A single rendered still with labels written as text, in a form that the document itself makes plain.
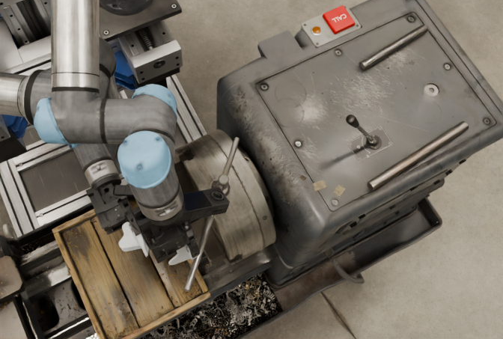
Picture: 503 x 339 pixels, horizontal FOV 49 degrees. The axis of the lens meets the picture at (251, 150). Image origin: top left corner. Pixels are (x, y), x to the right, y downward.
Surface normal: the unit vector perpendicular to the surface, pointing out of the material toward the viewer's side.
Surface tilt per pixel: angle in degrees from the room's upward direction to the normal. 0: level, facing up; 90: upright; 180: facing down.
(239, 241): 57
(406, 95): 0
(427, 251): 0
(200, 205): 35
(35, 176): 0
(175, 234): 18
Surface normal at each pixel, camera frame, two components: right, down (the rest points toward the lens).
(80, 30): 0.48, 0.00
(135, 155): -0.09, -0.60
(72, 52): 0.15, 0.00
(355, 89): 0.06, -0.36
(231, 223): 0.34, 0.21
